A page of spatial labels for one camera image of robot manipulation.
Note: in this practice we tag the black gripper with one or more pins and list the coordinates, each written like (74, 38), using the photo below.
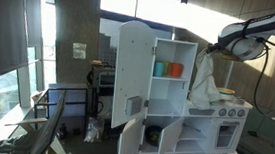
(217, 48)

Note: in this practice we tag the white towel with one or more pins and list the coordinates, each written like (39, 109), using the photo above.
(204, 83)

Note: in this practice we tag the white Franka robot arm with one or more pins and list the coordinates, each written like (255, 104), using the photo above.
(244, 46)

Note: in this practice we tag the white toy kitchen cabinet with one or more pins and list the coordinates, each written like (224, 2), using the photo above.
(180, 52)

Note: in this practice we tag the orange cup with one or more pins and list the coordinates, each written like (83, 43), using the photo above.
(176, 70)

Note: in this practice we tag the yellow green cup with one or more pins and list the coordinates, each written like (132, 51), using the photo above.
(166, 69)

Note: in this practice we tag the blue cup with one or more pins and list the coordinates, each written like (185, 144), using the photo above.
(159, 69)

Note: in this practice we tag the grey toy stove burner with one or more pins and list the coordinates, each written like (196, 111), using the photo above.
(238, 101)

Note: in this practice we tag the grey oven knob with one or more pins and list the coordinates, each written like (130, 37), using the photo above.
(232, 112)
(241, 113)
(222, 112)

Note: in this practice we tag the tall white cabinet door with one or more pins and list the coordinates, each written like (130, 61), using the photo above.
(133, 70)

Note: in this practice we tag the white toy oven door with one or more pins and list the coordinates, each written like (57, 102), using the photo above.
(226, 136)

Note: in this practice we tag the white lower cabinet door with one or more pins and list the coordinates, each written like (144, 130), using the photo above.
(169, 136)
(130, 143)

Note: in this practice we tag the black pot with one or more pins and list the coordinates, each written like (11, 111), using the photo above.
(153, 135)

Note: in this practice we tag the black electronic device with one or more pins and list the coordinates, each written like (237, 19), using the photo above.
(105, 79)

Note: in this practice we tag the clear plastic bag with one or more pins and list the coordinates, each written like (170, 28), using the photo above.
(93, 130)

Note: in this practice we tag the dark bottle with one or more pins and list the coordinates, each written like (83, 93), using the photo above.
(62, 131)

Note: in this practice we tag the cardboard box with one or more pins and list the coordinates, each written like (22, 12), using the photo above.
(38, 97)

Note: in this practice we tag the dark roller blind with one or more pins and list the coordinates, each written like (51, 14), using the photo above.
(4, 25)

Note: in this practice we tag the paper sheet on wall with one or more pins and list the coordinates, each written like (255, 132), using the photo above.
(79, 51)

